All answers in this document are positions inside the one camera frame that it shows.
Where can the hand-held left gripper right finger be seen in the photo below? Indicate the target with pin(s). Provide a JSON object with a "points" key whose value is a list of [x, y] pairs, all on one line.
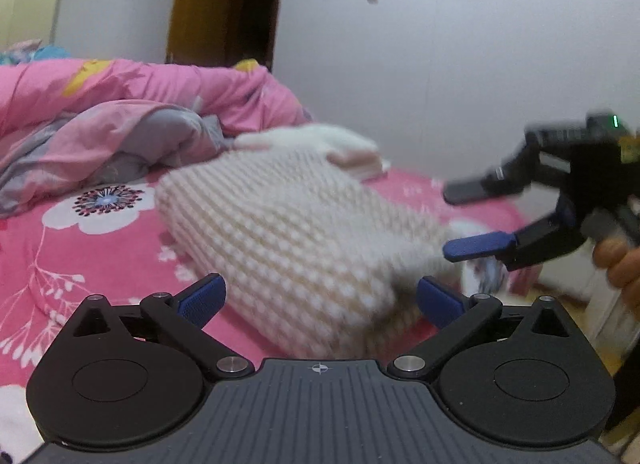
{"points": [[440, 301]]}

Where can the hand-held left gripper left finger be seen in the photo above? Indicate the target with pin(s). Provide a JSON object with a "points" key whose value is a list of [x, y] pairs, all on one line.
{"points": [[202, 298]]}

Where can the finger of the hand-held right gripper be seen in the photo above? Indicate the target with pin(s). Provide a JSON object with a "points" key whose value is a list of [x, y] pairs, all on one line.
{"points": [[490, 184], [480, 246]]}

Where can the beige white checked knit coat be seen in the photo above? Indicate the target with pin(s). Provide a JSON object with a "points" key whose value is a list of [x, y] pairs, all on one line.
{"points": [[300, 244]]}

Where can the person's right hand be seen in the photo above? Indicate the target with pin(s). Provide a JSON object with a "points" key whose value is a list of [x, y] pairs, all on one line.
{"points": [[620, 264]]}

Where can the pink floral bed blanket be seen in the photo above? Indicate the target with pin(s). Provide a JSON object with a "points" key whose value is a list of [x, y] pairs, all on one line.
{"points": [[90, 264]]}

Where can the white fleece garment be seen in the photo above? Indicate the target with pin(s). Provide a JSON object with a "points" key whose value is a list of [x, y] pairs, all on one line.
{"points": [[320, 141]]}

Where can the pink grey patterned quilt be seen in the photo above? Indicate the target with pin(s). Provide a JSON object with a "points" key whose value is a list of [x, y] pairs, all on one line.
{"points": [[125, 109]]}

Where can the brown wooden door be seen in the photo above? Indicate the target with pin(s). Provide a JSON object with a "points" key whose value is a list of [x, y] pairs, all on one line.
{"points": [[220, 4]]}

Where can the teal blue blanket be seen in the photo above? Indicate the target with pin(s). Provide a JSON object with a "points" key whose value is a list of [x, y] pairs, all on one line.
{"points": [[35, 53]]}

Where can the light green wardrobe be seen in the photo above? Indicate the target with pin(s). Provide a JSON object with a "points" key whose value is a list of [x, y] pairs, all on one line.
{"points": [[30, 9]]}

